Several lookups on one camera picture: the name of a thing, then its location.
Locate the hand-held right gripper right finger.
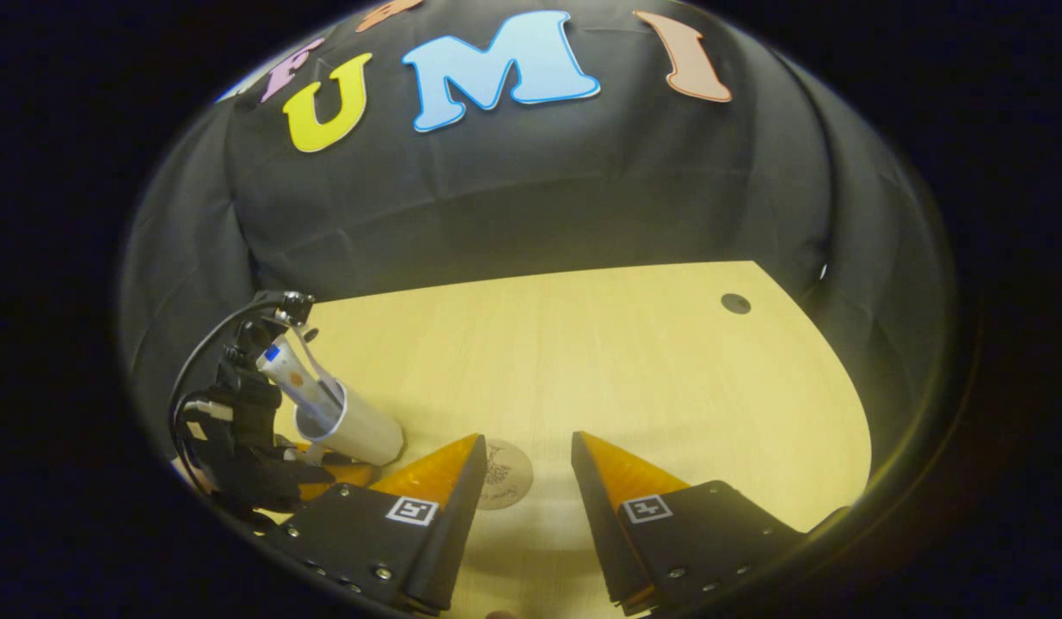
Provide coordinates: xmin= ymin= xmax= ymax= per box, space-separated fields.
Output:
xmin=570 ymin=431 xmax=851 ymax=616

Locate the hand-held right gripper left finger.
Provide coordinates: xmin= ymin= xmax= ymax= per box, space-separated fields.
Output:
xmin=262 ymin=432 xmax=488 ymax=615

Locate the white cup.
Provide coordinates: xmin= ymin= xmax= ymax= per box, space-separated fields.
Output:
xmin=292 ymin=377 xmax=406 ymax=469

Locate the round wooden coaster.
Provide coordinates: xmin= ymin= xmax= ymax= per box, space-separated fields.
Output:
xmin=475 ymin=438 xmax=535 ymax=512

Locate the white toothpaste tube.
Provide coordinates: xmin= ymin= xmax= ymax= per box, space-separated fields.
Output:
xmin=255 ymin=340 xmax=344 ymax=424

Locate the pale purple toothbrush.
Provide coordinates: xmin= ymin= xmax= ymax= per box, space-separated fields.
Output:
xmin=288 ymin=325 xmax=347 ymax=414

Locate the light wooden desktop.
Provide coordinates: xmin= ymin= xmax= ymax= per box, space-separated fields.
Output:
xmin=268 ymin=260 xmax=874 ymax=619

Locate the black backdrop cloth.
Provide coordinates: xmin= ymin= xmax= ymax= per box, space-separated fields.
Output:
xmin=118 ymin=0 xmax=961 ymax=482

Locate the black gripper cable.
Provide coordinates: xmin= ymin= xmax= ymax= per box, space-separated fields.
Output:
xmin=168 ymin=297 xmax=265 ymax=469

